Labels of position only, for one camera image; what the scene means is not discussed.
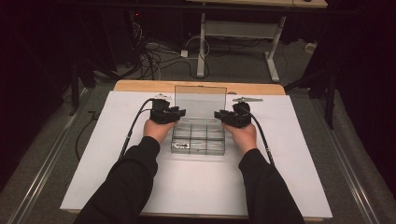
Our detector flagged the thin black floor cable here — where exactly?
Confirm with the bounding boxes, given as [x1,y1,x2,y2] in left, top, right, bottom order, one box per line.
[75,110,101,162]

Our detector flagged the white cable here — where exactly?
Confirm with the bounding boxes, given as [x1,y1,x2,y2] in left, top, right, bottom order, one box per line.
[183,35,211,61]

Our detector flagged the dark equipment with red light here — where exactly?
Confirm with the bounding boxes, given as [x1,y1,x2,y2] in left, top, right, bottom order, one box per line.
[102,8,148,68]

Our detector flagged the tangle of black cables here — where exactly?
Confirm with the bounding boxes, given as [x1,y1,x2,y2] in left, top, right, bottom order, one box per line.
[134,40,213,80]

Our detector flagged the clear grey compartment box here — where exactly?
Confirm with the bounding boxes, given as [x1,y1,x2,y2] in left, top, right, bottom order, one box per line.
[170,85,228,157]

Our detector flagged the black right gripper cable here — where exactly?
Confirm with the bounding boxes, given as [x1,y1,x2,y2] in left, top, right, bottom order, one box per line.
[241,105,276,166]

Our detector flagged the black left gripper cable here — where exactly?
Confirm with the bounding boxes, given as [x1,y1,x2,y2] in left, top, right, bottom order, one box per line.
[118,98,157,161]

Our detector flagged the person's left hand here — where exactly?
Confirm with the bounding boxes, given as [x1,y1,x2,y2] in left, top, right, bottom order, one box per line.
[143,119,179,145]

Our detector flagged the metal floor rail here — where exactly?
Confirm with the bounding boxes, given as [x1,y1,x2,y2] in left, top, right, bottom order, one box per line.
[6,88,92,224]
[311,99,381,224]

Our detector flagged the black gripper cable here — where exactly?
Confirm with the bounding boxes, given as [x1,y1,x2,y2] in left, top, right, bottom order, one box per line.
[118,98,157,161]
[241,105,276,166]

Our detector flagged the person's right hand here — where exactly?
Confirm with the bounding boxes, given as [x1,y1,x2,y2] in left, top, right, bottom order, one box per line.
[221,121,259,157]

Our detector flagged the black metal stand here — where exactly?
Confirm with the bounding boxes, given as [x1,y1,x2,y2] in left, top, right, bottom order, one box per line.
[69,59,80,117]
[284,66,340,131]

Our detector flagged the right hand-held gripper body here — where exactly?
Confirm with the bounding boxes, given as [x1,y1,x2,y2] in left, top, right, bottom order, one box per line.
[221,96,264,129]

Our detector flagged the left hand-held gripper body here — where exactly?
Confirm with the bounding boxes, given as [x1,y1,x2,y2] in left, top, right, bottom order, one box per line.
[148,93,180,125]

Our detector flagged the white-framed desk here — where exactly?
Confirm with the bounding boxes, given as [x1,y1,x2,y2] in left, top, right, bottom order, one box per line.
[186,0,329,83]

